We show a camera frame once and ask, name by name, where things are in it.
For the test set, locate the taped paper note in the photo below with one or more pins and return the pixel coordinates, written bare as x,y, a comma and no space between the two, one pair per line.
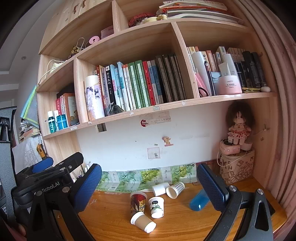
159,118

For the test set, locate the grape print paper strip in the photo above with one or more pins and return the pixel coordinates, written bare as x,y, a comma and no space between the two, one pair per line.
150,175

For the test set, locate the pink jar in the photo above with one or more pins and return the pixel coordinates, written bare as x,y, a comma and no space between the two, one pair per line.
229,85

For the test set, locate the row of colourful books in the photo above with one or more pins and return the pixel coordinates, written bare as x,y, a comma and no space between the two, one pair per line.
138,85

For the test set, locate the pale yellow pouch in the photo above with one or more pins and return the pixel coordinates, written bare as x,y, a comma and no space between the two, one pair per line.
56,66

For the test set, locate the white squeeze tube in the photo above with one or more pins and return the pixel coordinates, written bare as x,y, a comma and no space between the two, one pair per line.
227,66

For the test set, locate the white printed tube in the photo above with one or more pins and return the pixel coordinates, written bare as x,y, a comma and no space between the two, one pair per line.
93,97

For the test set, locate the red book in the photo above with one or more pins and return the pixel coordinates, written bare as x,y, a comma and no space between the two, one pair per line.
59,107

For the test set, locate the grey office chair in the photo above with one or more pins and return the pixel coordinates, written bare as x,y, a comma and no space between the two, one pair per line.
7,157

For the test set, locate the small white pot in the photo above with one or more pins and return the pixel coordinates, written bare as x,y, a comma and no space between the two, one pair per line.
246,146

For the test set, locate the red printed cup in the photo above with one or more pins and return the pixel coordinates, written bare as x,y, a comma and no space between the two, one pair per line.
138,202

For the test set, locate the red fabric item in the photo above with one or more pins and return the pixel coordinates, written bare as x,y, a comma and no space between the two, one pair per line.
137,20

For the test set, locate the wooden bookshelf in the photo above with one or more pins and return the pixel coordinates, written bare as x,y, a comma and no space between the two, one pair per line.
138,46

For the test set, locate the pale blue packet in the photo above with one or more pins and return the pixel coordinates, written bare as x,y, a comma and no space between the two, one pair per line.
216,80

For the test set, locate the person's left hand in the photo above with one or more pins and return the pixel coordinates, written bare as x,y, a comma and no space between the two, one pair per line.
20,229

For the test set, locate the tall white container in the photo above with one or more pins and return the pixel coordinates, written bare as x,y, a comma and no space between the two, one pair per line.
200,64

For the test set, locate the gold hair clip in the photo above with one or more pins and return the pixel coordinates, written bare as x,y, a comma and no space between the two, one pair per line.
251,90

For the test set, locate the letter print storage box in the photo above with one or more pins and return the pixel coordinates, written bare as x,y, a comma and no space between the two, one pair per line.
238,170

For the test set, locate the blue bottle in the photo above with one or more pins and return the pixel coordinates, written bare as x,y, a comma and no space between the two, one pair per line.
62,122

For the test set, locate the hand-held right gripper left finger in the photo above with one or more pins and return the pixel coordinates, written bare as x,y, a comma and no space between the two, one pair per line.
89,187

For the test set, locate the teal bottle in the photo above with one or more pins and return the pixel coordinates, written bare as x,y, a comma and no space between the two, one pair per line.
51,122

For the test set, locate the orange toy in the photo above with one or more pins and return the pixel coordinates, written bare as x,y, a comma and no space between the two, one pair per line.
40,151

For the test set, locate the pink round box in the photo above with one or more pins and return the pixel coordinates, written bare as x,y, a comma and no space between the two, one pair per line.
107,32

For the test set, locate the pile of papers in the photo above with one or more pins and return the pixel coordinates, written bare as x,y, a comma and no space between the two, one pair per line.
26,132

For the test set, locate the brown haired doll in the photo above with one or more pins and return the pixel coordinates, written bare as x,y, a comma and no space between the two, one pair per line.
239,125

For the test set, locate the plain white cup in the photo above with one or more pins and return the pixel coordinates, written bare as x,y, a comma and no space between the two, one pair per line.
160,188

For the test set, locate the red wall sticker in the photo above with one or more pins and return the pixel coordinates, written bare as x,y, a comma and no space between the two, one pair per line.
143,123

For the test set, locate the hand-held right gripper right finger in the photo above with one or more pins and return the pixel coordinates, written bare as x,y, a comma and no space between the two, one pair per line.
211,187

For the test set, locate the orange boxed book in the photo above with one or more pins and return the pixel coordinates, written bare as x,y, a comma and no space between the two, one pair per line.
70,109

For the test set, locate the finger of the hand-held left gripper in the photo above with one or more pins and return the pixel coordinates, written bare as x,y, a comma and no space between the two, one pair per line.
42,164
72,160

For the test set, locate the yellow toy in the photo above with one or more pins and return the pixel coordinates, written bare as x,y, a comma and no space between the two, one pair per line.
159,17

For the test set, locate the row of pale and black books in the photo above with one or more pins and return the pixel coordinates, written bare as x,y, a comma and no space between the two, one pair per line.
252,69

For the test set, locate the brown paper cup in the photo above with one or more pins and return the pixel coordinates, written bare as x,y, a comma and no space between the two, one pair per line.
142,223

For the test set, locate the black box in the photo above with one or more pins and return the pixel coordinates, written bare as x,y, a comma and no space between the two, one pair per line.
66,90

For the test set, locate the white cup with plant print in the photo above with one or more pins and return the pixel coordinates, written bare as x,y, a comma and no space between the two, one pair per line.
156,207

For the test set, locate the checkered paper cup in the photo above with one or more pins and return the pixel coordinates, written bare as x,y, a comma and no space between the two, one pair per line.
175,189

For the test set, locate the blue plastic cup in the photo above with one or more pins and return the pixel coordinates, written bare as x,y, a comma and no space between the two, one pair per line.
199,200

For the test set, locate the pink music box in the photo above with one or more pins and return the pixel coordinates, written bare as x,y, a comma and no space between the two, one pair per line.
230,148

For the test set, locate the green framed board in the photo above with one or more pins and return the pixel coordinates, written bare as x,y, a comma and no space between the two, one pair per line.
30,109

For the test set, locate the patterned small bag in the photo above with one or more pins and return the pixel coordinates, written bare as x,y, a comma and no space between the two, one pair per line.
75,49

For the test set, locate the pink tape roll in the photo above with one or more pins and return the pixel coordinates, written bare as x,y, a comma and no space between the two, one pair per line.
93,40

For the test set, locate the oval beige stone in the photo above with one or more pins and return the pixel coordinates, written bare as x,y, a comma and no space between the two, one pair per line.
265,89

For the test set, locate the stack of flat books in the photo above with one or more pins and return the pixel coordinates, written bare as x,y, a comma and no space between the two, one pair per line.
198,10

